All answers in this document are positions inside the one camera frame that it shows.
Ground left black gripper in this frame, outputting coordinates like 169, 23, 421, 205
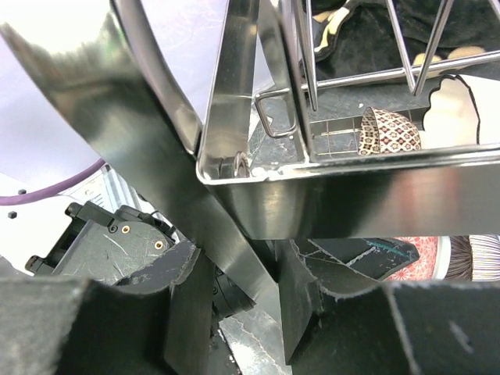
25, 202, 203, 290

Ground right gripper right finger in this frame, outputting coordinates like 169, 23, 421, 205
275, 240, 499, 374

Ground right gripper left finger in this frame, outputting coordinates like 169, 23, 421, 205
1, 243, 213, 374

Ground black leaf patterned bowl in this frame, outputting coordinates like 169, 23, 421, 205
384, 236, 450, 282

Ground stainless steel dish rack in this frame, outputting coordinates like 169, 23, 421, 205
0, 0, 500, 375

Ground brown cross patterned bowl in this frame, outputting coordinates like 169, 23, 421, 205
358, 107, 421, 156

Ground white scalloped bowl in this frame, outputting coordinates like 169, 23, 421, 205
420, 75, 499, 149

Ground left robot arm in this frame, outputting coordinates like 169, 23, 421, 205
1, 170, 254, 320

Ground black and cream blanket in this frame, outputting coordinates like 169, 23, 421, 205
312, 1, 499, 80

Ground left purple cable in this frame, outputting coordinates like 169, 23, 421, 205
0, 158, 106, 207

